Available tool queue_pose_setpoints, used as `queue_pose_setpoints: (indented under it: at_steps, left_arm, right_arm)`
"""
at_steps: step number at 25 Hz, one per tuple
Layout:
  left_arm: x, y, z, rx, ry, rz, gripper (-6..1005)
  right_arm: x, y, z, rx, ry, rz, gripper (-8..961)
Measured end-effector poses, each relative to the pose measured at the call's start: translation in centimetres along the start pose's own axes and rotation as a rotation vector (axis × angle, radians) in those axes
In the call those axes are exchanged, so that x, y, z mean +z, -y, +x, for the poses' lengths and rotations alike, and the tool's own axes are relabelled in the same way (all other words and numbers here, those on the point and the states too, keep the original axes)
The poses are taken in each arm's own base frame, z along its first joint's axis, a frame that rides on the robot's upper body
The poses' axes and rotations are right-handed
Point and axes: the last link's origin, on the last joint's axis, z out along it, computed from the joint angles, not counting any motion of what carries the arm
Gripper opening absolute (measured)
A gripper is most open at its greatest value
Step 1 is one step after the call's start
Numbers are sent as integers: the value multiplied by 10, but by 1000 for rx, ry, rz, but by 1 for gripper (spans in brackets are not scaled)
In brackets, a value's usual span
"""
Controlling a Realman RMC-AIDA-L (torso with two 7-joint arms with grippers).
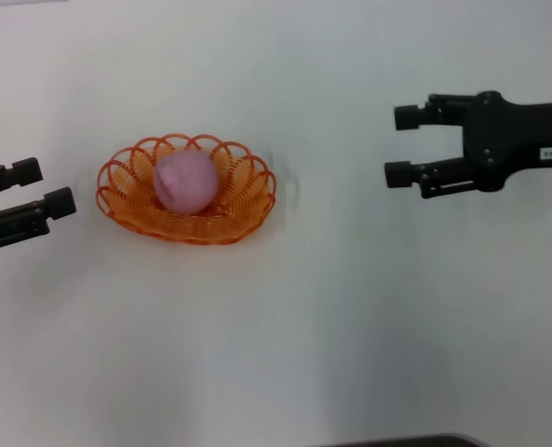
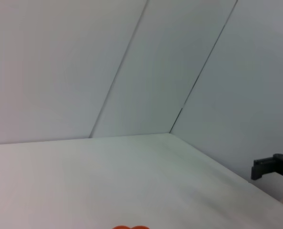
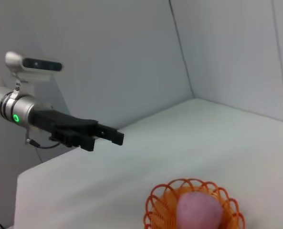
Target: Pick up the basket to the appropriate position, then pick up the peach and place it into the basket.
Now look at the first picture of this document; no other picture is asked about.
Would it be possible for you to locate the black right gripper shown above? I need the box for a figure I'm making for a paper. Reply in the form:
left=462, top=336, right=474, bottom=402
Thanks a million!
left=383, top=90, right=552, bottom=200

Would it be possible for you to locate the orange plastic wire basket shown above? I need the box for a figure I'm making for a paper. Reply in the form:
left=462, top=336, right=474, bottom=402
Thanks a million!
left=95, top=132, right=277, bottom=249

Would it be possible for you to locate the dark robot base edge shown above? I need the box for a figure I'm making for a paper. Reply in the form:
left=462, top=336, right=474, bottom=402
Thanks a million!
left=321, top=433, right=484, bottom=447

